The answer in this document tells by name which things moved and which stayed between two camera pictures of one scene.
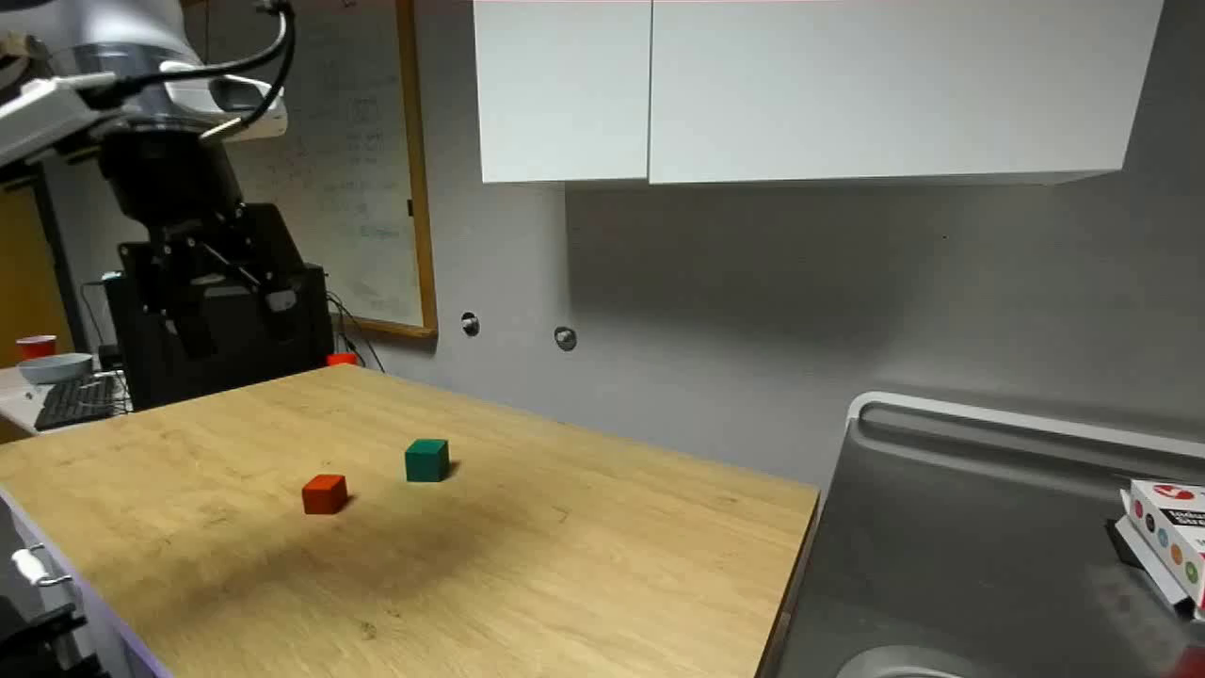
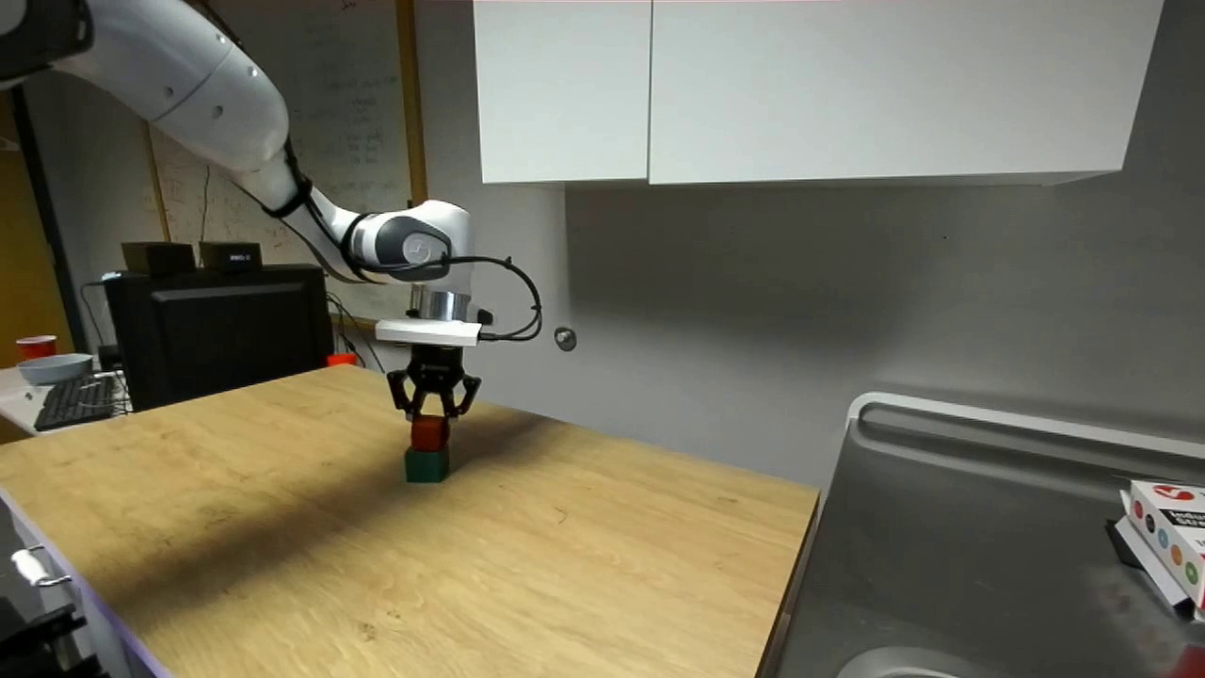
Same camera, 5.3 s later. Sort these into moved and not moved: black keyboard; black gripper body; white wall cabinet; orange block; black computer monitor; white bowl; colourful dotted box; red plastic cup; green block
Moved: black gripper body; orange block
Not moved: white bowl; white wall cabinet; colourful dotted box; black computer monitor; green block; black keyboard; red plastic cup
